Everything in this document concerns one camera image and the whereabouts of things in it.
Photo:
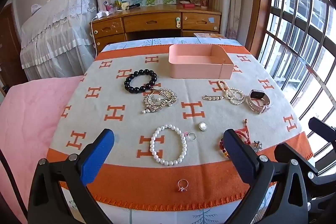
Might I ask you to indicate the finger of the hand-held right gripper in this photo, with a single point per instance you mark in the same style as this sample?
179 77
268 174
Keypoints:
323 129
288 153

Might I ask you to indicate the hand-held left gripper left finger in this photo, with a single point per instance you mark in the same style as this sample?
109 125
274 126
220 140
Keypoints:
98 153

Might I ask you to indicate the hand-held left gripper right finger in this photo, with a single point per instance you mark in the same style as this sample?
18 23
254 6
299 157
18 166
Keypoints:
240 153

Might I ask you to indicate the silver flower earring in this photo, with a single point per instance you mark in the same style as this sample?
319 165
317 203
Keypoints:
257 145

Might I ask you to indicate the silver rhinestone leaf brooch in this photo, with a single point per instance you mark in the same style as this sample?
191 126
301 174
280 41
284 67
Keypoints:
157 102

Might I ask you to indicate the pink rectangular box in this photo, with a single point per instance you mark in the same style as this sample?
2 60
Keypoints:
199 69

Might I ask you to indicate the round pearl brooch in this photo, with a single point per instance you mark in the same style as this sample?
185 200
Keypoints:
202 126

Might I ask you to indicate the pearl hair pin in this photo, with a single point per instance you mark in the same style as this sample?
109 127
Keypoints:
212 97

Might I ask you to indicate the orange and beige patterned blanket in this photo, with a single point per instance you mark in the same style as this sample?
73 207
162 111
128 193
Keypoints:
168 113

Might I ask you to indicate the magazine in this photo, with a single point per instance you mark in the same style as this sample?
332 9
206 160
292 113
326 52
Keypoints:
210 35

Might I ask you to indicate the white lace cover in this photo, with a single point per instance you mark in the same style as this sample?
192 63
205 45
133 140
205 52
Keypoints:
57 29

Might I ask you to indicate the dark wooden door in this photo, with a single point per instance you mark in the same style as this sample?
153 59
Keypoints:
9 50

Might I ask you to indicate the white charger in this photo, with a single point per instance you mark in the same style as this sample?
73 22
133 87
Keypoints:
103 14

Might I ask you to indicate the wooden desk with drawers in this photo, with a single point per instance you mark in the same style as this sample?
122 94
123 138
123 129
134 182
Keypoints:
152 22

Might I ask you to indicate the pen cups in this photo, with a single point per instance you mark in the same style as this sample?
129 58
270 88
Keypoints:
114 6

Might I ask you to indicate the black flashlight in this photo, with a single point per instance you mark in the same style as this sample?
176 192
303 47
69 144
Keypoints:
134 6

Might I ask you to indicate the red flat box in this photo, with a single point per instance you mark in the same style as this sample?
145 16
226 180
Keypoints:
189 5

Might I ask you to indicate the strip of plant pictures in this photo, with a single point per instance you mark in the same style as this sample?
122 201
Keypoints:
151 0

